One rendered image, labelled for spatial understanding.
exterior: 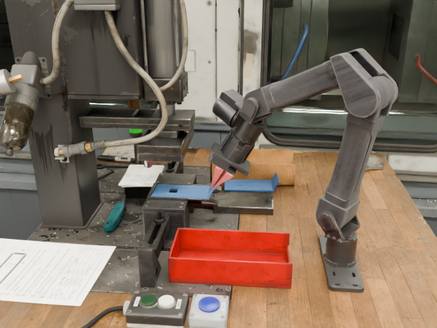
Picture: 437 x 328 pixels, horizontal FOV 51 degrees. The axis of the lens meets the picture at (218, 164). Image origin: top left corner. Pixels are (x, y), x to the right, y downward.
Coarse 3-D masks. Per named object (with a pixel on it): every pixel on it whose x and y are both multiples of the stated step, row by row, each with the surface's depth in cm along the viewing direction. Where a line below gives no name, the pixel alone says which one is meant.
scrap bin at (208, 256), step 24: (192, 240) 104; (216, 240) 104; (240, 240) 103; (264, 240) 103; (288, 240) 102; (168, 264) 94; (192, 264) 93; (216, 264) 93; (240, 264) 92; (264, 264) 92; (288, 264) 91; (288, 288) 93
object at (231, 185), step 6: (276, 174) 133; (228, 180) 136; (234, 180) 136; (240, 180) 136; (246, 180) 136; (252, 180) 136; (258, 180) 136; (264, 180) 136; (270, 180) 136; (276, 180) 131; (228, 186) 132; (234, 186) 132; (240, 186) 132; (246, 186) 132; (252, 186) 132; (258, 186) 132; (264, 186) 132; (270, 186) 132; (276, 186) 129
